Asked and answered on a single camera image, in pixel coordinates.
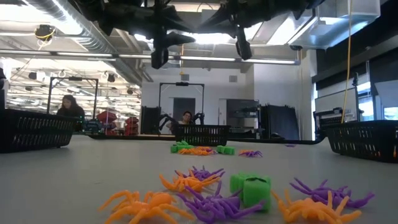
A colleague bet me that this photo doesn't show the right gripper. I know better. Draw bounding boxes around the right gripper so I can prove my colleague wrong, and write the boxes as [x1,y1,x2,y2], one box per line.
[198,0,259,62]

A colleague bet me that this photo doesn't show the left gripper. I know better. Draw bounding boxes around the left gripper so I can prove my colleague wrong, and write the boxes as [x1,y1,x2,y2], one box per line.
[136,0,197,70]

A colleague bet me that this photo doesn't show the black plastic basket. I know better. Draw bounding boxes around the black plastic basket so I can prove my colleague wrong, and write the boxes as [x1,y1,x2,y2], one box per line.
[175,124,231,147]
[0,108,76,154]
[325,119,398,164]

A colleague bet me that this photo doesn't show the long light tube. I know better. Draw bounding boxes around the long light tube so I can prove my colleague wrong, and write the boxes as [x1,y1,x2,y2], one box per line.
[0,49,302,66]

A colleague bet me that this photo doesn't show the person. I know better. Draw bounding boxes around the person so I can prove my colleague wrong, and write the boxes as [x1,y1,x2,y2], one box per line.
[166,110,200,131]
[55,94,86,121]

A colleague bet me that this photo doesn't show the black panel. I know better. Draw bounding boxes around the black panel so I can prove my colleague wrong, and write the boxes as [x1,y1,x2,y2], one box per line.
[140,105,162,135]
[260,104,301,141]

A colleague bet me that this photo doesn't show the red storage bins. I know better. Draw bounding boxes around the red storage bins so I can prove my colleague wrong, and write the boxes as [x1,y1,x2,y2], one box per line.
[96,110,140,136]

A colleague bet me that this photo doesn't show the silver ventilation hood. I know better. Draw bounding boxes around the silver ventilation hood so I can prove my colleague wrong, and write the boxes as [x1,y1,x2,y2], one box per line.
[287,0,382,50]

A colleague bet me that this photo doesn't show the black ceiling device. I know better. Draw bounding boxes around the black ceiling device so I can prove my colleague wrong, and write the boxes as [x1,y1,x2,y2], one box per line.
[34,24,56,43]

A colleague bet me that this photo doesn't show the white screen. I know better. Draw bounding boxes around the white screen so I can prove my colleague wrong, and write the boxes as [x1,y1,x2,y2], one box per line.
[314,87,359,113]

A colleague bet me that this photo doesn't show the gray table mat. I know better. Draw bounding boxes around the gray table mat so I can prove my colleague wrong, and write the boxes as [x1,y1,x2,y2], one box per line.
[0,135,398,224]

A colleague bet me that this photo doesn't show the silver ventilation duct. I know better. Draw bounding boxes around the silver ventilation duct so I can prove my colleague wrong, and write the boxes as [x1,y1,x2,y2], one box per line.
[24,0,144,86]

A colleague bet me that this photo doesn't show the yellow hanging cable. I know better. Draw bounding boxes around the yellow hanging cable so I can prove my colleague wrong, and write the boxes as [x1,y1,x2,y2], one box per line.
[341,0,353,124]

